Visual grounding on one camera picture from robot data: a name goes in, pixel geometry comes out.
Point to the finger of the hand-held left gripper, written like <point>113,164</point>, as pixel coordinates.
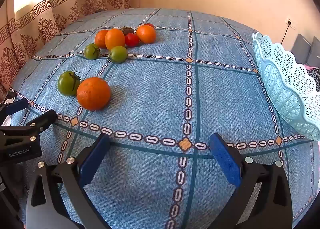
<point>16,107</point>
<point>45,119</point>

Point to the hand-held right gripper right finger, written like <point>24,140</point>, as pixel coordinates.
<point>225,159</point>

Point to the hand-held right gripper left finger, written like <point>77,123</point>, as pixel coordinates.
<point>95,159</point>

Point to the orange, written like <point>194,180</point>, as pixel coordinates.
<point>100,39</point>
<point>114,39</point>
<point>146,34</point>
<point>93,93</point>

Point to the light blue plastic lattice basket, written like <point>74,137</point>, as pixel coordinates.
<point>282,81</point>

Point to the dark brown round fruit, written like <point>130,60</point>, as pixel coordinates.
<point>127,30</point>

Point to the green tomato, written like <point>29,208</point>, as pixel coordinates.
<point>118,54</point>
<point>91,51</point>
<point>67,83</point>

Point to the beige patterned curtain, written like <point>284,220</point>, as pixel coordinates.
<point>50,19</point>

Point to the blue patterned bedspread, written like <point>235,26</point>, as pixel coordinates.
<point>160,89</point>

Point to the large red tomato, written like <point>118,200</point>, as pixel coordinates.
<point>132,40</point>

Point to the leopard print cloth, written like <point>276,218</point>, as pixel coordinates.
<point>316,74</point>

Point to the pile of clothes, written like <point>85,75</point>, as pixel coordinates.
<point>309,67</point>

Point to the grey cushion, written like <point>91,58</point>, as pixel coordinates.
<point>315,53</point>
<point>301,45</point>

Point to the small red tomato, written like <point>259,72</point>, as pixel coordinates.
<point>150,25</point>

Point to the white wall socket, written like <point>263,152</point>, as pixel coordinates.
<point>289,22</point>

